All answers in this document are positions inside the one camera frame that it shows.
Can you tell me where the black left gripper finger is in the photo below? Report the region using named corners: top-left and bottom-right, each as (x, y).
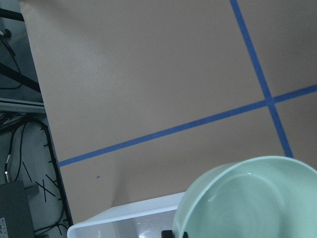
top-left (161, 230), bottom-right (174, 238)

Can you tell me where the light green bowl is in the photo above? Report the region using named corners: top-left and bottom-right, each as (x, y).
top-left (172, 156), bottom-right (317, 238)

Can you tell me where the clear plastic bin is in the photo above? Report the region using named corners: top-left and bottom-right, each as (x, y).
top-left (67, 192), bottom-right (184, 238)

